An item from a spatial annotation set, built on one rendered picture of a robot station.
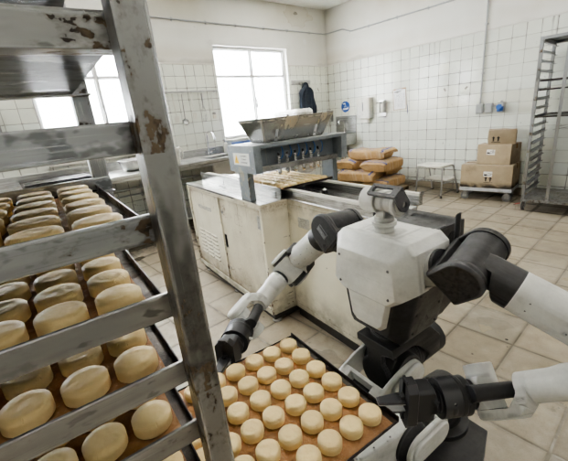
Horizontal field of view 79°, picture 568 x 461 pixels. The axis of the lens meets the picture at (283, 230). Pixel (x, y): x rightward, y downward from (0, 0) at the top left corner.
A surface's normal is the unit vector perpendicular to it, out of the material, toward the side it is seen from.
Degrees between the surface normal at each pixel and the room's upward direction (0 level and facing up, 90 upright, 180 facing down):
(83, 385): 0
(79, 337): 90
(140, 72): 90
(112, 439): 0
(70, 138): 90
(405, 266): 86
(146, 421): 0
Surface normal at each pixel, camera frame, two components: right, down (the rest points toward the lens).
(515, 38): -0.74, 0.28
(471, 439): -0.10, -0.94
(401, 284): -0.18, 0.25
